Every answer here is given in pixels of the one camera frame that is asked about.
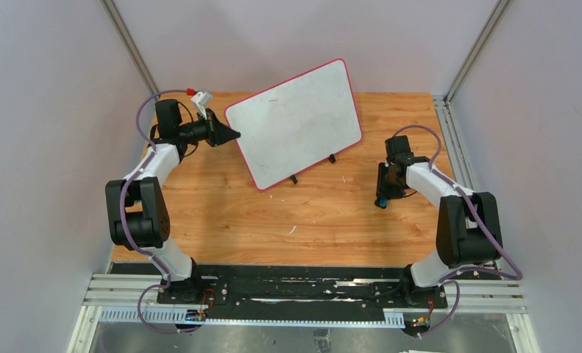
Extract blue black foam eraser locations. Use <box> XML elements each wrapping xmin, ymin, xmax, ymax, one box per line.
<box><xmin>375</xmin><ymin>197</ymin><xmax>388</xmax><ymax>209</ymax></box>

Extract pink framed whiteboard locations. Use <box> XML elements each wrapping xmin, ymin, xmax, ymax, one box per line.
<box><xmin>224</xmin><ymin>58</ymin><xmax>362</xmax><ymax>190</ymax></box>

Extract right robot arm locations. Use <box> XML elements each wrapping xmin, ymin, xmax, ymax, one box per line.
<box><xmin>374</xmin><ymin>157</ymin><xmax>503</xmax><ymax>306</ymax></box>

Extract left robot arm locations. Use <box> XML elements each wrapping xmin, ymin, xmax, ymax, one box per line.
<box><xmin>105</xmin><ymin>92</ymin><xmax>241</xmax><ymax>304</ymax></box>

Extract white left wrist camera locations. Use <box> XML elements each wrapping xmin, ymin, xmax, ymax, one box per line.
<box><xmin>191</xmin><ymin>90</ymin><xmax>213</xmax><ymax>119</ymax></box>

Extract aluminium side rail right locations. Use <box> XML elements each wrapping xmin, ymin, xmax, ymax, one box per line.
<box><xmin>432</xmin><ymin>95</ymin><xmax>503</xmax><ymax>274</ymax></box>

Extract left aluminium corner post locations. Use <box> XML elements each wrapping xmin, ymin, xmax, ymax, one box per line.
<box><xmin>99</xmin><ymin>0</ymin><xmax>160</xmax><ymax>93</ymax></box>

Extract aluminium corner post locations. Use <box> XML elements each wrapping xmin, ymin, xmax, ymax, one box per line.
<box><xmin>99</xmin><ymin>0</ymin><xmax>160</xmax><ymax>93</ymax></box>
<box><xmin>444</xmin><ymin>0</ymin><xmax>512</xmax><ymax>105</ymax></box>

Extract black mounting base plate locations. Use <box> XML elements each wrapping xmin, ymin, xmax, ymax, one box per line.
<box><xmin>157</xmin><ymin>264</ymin><xmax>447</xmax><ymax>325</ymax></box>

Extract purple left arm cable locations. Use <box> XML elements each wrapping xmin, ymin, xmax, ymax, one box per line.
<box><xmin>118</xmin><ymin>88</ymin><xmax>209</xmax><ymax>335</ymax></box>

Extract aluminium frame rail front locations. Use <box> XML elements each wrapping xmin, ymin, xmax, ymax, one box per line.
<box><xmin>68</xmin><ymin>263</ymin><xmax>540</xmax><ymax>352</ymax></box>

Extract right aluminium corner post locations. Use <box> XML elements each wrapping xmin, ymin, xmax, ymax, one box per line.
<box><xmin>444</xmin><ymin>0</ymin><xmax>512</xmax><ymax>105</ymax></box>

